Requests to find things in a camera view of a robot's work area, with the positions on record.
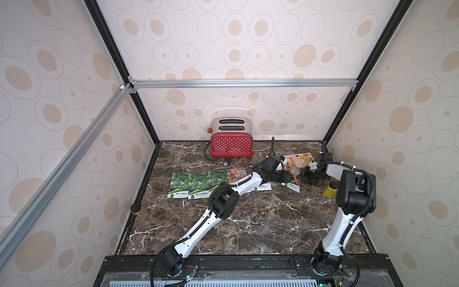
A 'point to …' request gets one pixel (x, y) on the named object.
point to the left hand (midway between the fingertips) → (297, 179)
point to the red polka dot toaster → (231, 137)
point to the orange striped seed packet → (300, 160)
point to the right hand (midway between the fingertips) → (306, 177)
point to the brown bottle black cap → (137, 209)
